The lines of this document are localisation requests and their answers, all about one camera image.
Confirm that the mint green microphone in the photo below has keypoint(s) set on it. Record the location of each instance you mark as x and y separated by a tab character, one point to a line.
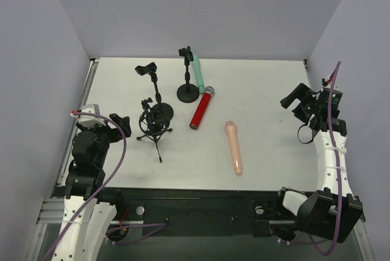
198	74

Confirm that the black round-base clip stand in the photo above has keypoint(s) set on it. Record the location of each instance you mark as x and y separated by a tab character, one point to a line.
165	109

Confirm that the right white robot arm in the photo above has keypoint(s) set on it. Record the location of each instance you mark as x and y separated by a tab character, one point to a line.
332	210

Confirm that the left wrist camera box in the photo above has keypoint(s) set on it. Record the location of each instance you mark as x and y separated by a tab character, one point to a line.
88	121

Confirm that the pink microphone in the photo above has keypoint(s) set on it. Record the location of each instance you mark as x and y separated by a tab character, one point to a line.
231	132

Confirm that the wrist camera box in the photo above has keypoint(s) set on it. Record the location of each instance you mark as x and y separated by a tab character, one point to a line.
88	121
326	82

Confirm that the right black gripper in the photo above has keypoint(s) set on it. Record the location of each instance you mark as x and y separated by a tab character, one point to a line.
303	102

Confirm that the black tripod shock-mount stand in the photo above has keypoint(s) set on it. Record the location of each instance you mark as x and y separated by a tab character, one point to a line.
153	123

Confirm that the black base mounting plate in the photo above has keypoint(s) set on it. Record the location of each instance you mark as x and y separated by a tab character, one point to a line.
206	213

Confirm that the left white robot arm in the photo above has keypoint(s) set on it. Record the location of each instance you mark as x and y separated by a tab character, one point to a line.
88	206

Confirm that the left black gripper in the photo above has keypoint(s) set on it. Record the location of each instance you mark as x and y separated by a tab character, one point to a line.
113	128

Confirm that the red glitter microphone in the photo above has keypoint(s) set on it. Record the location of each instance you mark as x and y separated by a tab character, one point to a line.
201	108

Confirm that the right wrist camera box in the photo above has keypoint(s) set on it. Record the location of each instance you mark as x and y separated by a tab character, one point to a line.
326	82

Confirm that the black round-base rear stand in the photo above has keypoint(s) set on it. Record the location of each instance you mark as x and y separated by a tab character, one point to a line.
187	92

